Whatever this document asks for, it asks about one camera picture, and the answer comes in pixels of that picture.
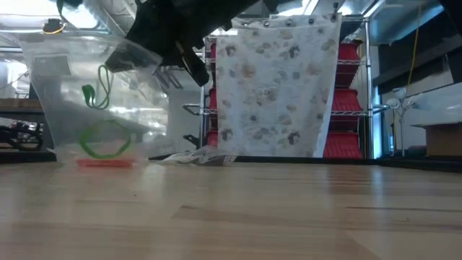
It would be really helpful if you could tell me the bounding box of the orange rubber bands heap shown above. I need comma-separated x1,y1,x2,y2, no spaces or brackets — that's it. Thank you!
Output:
75,157,135,169

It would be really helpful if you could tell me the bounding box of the chrome wire shelving cart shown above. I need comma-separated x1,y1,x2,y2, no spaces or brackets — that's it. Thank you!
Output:
182,14,393,160

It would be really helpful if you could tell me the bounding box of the white floral print cloth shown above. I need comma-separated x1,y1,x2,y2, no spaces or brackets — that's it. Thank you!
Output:
215,12,344,159

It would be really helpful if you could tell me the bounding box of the yellow black cord reel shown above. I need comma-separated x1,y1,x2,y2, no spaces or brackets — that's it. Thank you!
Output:
41,17,69,36

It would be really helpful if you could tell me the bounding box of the cardboard box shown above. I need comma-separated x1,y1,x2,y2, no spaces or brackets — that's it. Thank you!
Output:
411,122,462,157

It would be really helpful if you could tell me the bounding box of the white flower-shaped floor lamp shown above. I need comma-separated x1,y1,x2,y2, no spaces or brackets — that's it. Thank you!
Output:
385,86,425,157

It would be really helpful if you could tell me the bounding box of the yellow extension cable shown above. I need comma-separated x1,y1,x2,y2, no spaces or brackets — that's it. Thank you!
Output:
406,0,424,87

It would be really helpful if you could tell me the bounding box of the black rubber bands heap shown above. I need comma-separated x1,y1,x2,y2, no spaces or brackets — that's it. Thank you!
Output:
212,155,234,166

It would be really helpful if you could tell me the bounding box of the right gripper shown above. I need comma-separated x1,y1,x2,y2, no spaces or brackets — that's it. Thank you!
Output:
104,0,261,87

